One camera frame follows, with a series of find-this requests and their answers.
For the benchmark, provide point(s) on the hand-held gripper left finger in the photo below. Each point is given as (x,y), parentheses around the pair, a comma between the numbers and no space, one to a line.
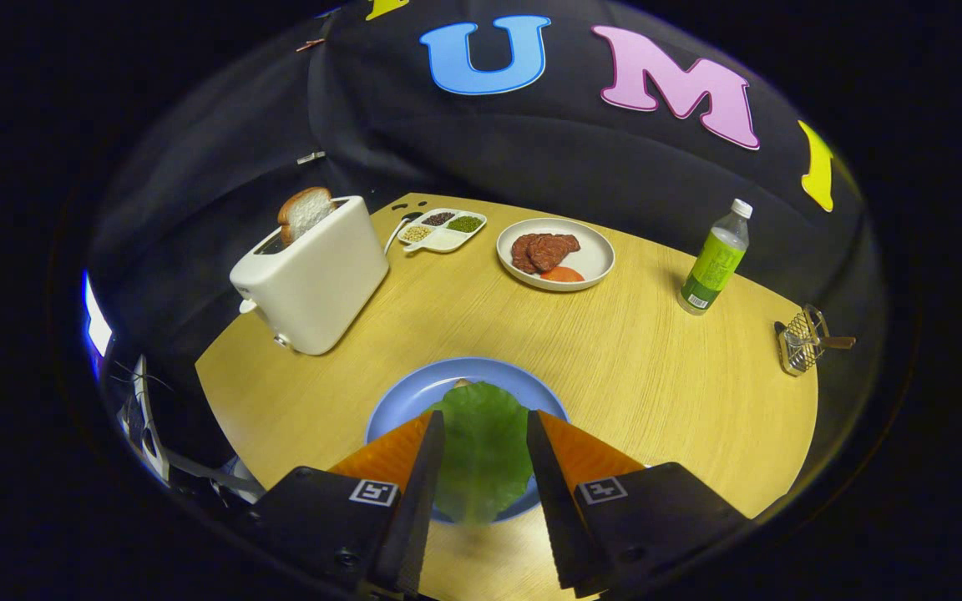
(414,509)

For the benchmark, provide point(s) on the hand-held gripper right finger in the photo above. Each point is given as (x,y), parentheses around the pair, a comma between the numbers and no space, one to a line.
(554,509)

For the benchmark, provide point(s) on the green lettuce leaf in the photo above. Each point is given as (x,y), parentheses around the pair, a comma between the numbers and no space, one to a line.
(481,442)

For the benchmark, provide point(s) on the white bread slice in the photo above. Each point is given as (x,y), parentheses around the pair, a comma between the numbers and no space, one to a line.
(307,213)
(462,384)

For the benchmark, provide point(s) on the blue round plate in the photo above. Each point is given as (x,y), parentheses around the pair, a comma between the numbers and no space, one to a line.
(406,401)

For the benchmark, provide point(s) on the red tomato slice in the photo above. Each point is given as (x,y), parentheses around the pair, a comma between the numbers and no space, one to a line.
(563,275)

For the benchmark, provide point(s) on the white toaster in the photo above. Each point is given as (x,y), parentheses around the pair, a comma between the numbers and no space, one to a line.
(314,284)

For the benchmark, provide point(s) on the brown meat patty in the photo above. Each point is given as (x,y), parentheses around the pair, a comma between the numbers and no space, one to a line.
(552,249)
(523,255)

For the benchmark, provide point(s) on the white round plate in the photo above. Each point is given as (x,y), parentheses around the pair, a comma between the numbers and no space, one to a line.
(594,255)

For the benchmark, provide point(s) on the white divided seed tray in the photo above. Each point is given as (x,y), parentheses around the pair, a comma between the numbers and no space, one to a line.
(445,241)

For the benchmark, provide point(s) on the green label plastic bottle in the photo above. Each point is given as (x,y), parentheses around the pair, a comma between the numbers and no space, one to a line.
(713,267)

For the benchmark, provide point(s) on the white cloth clip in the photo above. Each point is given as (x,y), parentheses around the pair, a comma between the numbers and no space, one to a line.
(311,157)

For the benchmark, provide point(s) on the red cloth clip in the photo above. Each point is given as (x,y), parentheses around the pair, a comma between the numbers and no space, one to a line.
(311,44)

